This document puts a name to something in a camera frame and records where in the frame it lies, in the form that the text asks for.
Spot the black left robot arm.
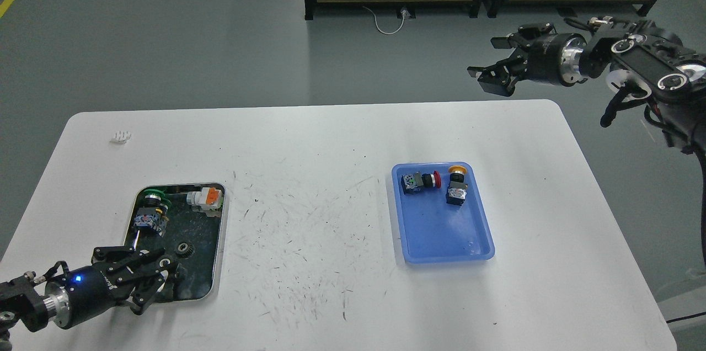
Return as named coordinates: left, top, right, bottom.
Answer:
left=1, top=246, right=184, bottom=350

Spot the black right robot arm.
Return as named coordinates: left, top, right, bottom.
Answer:
left=467, top=15, right=705, bottom=170

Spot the silver metal tray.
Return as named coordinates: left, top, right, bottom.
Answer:
left=124, top=183, right=227, bottom=304

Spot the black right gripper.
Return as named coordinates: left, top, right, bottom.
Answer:
left=467, top=23, right=587, bottom=97

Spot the small white plastic part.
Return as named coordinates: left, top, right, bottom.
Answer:
left=109, top=131, right=132, bottom=145

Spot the yellow push button switch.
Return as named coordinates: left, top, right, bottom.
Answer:
left=446, top=165, right=468, bottom=206

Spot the red push button switch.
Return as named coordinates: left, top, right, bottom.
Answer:
left=400, top=171, right=442, bottom=194

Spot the blue plastic tray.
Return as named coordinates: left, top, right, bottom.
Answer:
left=391, top=161, right=496, bottom=264

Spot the white cable on floor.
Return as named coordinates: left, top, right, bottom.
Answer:
left=362, top=6, right=411, bottom=35

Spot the black gear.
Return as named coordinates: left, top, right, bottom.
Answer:
left=175, top=241, right=196, bottom=258
left=157, top=258, right=171, bottom=269

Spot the green push button switch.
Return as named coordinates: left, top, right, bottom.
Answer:
left=132, top=188, right=172, bottom=236

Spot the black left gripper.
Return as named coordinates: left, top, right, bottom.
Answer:
left=45, top=246, right=180, bottom=330

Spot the orange white connector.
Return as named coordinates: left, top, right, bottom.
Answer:
left=186, top=187, right=224, bottom=213

